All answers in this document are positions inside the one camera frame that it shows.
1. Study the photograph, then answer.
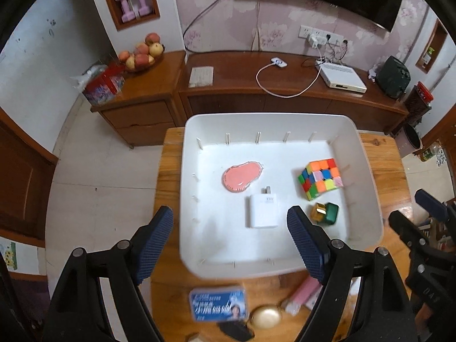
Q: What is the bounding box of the white plastic storage bin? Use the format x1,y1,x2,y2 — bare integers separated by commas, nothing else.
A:
179,113,383,280

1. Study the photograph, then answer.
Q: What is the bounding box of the white set-top box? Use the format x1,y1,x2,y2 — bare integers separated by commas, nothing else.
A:
315,60,367,94

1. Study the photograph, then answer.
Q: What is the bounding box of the left pink dumbbell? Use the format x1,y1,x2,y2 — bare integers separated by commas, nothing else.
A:
115,0,135,23

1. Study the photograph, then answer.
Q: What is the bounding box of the blue labelled clear box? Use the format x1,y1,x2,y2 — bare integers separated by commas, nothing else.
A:
189,286,249,323

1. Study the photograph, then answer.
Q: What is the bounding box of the white cable with adapter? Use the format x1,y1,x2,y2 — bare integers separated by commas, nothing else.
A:
255,56,323,99

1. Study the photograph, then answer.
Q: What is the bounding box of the round gold compact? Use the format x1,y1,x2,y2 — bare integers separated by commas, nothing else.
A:
250,305,282,329

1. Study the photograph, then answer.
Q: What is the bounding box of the wooden tv cabinet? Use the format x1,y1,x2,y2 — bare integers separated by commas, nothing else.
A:
91,51,408,147

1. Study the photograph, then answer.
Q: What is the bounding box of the fruit bowl with peaches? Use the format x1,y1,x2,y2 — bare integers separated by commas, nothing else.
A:
117,32,165,73

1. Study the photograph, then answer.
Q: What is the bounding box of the grey waste bin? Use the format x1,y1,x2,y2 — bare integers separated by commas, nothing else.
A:
394,124,422,158

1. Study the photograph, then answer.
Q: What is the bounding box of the red tissue box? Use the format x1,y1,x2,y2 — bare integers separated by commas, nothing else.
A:
70,62,125,107

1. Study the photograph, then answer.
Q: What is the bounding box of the white charger block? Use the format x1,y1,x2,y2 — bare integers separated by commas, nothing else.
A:
248,186,279,229

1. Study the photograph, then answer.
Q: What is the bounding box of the pink clear-cased puff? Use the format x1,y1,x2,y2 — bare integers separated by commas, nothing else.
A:
222,161,263,193

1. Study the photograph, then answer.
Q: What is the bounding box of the green and gold small box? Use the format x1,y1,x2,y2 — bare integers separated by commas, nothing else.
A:
311,202,339,225

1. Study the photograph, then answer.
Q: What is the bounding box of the red lidded dark jar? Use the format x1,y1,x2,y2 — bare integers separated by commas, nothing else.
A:
404,81,433,124

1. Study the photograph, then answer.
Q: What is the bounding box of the multicolour puzzle cube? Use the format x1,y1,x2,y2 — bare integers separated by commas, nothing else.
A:
298,158,344,201

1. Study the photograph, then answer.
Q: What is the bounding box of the pink white rectangular box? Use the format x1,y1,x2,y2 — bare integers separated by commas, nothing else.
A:
280,276,321,316

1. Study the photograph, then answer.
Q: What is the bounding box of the black charger plug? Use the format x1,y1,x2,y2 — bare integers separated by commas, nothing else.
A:
217,320,255,342

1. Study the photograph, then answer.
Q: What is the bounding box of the wooden door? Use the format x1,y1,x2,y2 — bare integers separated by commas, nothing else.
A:
0,111,58,248

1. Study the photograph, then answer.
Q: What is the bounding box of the white wall power strip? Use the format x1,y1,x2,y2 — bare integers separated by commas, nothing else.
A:
298,25,345,46

